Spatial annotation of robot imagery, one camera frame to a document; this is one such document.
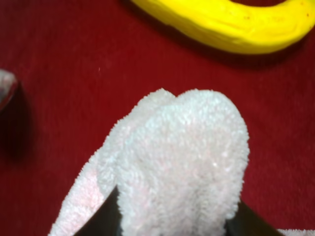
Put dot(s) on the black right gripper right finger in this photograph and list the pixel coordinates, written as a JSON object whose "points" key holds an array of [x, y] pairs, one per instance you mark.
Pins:
{"points": [[247, 223]]}

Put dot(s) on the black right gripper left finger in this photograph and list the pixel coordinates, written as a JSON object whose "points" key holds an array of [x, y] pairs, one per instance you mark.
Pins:
{"points": [[106, 221]]}

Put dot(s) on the pink fluffy towel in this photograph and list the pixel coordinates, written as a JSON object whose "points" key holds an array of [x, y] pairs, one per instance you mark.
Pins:
{"points": [[178, 163]]}

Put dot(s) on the red velvet tablecloth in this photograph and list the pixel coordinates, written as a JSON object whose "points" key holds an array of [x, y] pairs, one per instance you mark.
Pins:
{"points": [[84, 64]]}

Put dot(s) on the glass jar of white pills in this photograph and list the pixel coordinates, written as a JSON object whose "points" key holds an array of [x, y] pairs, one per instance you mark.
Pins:
{"points": [[8, 86]]}

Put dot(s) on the yellow toy banana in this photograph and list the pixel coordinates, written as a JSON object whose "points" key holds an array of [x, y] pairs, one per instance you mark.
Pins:
{"points": [[235, 27]]}

